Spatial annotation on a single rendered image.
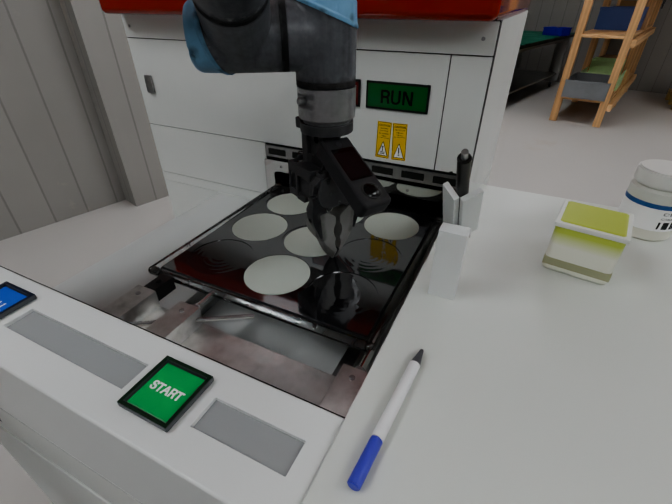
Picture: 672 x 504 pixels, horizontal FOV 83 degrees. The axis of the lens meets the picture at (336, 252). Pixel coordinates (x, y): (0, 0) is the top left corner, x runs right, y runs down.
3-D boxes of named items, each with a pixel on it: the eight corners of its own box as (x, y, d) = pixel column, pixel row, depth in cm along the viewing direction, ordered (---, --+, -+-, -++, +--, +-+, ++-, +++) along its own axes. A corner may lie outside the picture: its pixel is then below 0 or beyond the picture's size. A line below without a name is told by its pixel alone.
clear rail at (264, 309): (154, 270, 60) (152, 262, 60) (377, 349, 47) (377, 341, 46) (147, 274, 59) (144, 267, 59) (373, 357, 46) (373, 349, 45)
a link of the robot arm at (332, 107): (368, 86, 48) (314, 94, 44) (366, 123, 50) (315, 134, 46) (332, 78, 53) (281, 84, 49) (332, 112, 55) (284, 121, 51)
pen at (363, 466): (417, 344, 36) (346, 479, 26) (427, 348, 36) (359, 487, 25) (416, 351, 37) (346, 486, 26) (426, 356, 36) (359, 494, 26)
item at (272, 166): (271, 193, 94) (267, 156, 89) (452, 233, 78) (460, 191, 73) (267, 196, 93) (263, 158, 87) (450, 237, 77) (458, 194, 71)
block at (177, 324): (185, 315, 53) (180, 299, 51) (204, 323, 52) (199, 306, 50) (137, 355, 47) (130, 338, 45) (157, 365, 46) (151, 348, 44)
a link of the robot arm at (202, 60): (167, -49, 37) (282, -48, 38) (196, 27, 48) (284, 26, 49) (172, 29, 36) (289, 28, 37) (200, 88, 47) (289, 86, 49)
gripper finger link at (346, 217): (331, 238, 66) (331, 189, 61) (353, 253, 62) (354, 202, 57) (316, 244, 65) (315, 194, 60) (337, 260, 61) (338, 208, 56)
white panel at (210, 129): (170, 176, 110) (129, 12, 88) (456, 241, 81) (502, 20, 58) (162, 179, 108) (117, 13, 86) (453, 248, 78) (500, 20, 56)
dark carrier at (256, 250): (281, 187, 85) (281, 185, 85) (433, 220, 73) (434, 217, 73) (162, 269, 60) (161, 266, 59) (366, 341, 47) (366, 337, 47)
